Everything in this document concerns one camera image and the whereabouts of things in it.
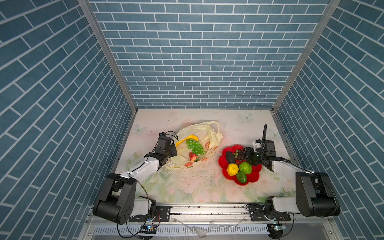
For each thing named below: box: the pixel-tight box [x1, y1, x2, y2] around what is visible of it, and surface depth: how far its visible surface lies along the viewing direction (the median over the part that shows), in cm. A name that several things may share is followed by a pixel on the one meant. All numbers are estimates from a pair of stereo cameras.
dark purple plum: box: [251, 152, 261, 162], surface depth 82 cm
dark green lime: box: [236, 171, 248, 184], surface depth 82 cm
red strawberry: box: [188, 151, 199, 162], surface depth 91 cm
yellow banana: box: [176, 135, 199, 147], surface depth 101 cm
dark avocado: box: [226, 151, 237, 164], surface depth 91 cm
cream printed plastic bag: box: [166, 121, 223, 169], surface depth 97 cm
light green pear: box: [239, 161, 253, 175], surface depth 86 cm
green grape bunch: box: [186, 138, 205, 156], surface depth 96 cm
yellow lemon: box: [226, 163, 239, 177], surface depth 85 cm
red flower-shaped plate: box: [218, 144, 263, 186], surface depth 87 cm
